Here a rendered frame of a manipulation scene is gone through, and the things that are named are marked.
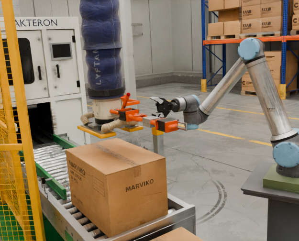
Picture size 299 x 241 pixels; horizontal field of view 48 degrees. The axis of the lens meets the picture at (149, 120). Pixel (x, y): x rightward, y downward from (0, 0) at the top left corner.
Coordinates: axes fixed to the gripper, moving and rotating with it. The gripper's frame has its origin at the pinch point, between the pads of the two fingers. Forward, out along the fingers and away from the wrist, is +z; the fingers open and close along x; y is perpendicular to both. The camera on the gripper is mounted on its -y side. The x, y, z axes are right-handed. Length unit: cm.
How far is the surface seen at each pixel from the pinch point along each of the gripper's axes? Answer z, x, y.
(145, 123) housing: 16.5, -1.4, -18.5
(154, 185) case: 3.9, -44.2, -3.7
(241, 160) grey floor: -232, -123, 129
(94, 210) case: 34, -57, 17
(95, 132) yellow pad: 26.8, -10.9, 20.4
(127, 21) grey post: -153, 73, 267
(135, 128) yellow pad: 4.9, -11.3, 10.9
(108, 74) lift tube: 15.7, 21.9, 17.8
